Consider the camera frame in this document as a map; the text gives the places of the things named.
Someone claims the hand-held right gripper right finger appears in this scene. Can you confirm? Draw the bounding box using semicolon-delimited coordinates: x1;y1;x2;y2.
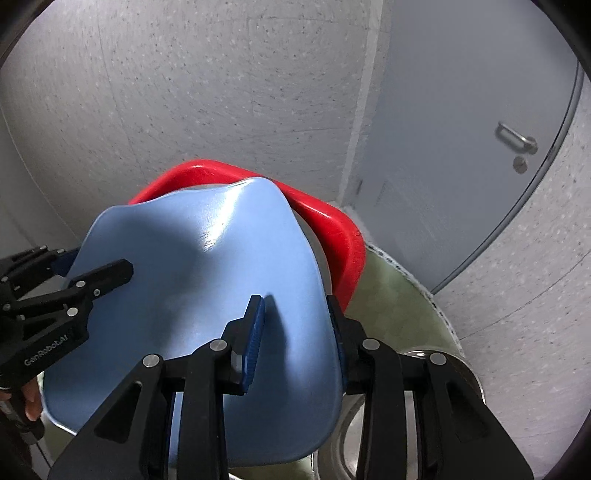
326;294;535;480

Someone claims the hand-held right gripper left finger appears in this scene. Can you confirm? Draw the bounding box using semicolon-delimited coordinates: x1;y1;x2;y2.
48;294;267;480

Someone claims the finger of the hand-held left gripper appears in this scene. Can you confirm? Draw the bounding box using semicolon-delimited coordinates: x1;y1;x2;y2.
9;258;135;324
0;247;81;296

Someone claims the blue plastic plate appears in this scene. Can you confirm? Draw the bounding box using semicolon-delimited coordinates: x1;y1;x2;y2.
41;178;349;469

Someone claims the person's left hand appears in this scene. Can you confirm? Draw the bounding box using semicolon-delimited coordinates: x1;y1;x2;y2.
0;375;44;423

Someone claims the red plastic plate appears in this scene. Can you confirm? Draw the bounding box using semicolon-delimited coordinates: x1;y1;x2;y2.
128;159;365;315

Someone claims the stainless steel bowl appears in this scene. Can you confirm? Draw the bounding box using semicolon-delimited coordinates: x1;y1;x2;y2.
311;348;485;480

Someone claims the grey door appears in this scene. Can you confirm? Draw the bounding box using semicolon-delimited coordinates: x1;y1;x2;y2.
339;0;585;296

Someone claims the metal door handle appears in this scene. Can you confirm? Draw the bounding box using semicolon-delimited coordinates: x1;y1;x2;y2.
495;122;539;155

